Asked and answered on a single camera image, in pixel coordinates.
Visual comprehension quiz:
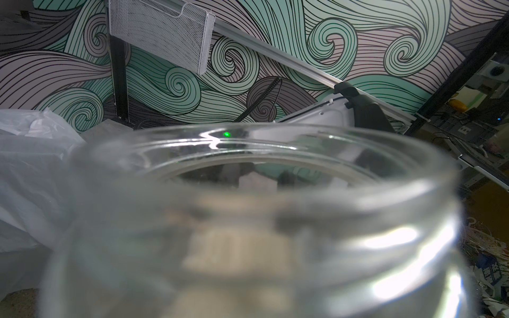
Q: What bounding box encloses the jar with beige lid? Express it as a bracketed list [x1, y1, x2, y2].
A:
[39, 123, 479, 317]

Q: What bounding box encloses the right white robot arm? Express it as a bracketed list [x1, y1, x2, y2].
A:
[277, 82, 395, 133]

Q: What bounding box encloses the white plastic bin liner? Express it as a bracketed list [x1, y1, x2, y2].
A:
[0, 108, 132, 299]

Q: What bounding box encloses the black corrugated right cable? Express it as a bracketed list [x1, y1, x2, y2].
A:
[232, 76, 284, 123]

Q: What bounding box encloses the aluminium wall rail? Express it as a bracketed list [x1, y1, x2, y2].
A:
[193, 1, 425, 109]

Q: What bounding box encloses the clear acrylic wall holder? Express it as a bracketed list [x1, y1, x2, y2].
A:
[108, 0, 216, 75]

